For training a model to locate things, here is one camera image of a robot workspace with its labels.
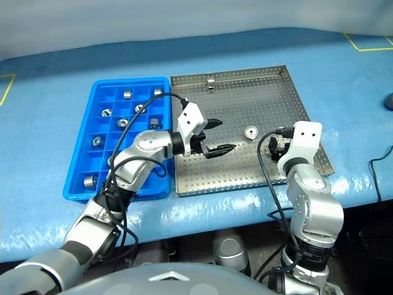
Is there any blue compartment tray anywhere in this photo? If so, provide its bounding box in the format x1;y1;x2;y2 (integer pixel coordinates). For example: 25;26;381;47
63;76;172;202

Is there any blue plastic table cover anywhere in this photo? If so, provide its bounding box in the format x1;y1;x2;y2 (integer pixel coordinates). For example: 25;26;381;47
0;27;393;264

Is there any perforated metal tray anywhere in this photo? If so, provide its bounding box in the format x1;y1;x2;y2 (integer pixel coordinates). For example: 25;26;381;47
170;64;335;198

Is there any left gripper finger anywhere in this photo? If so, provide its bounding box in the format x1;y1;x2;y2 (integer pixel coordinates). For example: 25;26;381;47
207;117;224;131
204;144;237;159

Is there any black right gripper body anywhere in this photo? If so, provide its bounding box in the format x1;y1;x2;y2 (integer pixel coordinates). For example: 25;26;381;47
276;137;292;164

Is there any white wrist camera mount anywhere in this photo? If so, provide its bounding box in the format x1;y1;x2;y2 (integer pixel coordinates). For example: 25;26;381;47
278;121;324;178
177;103;207;158

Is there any silver rounded housing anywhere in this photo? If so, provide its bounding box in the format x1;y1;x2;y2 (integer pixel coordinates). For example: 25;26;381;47
212;232;250;273

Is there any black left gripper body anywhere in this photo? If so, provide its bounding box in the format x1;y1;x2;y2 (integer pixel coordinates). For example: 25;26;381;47
190;132;206;156

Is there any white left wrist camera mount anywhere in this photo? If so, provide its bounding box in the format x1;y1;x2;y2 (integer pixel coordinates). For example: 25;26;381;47
177;103;207;158

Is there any thin black table cable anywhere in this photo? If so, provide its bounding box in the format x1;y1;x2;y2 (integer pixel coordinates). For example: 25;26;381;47
369;144;393;201

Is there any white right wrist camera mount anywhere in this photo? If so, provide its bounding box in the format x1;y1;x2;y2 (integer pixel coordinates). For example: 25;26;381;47
278;121;324;178

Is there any grey robot torso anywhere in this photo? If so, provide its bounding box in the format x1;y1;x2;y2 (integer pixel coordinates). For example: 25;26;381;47
61;262;271;295

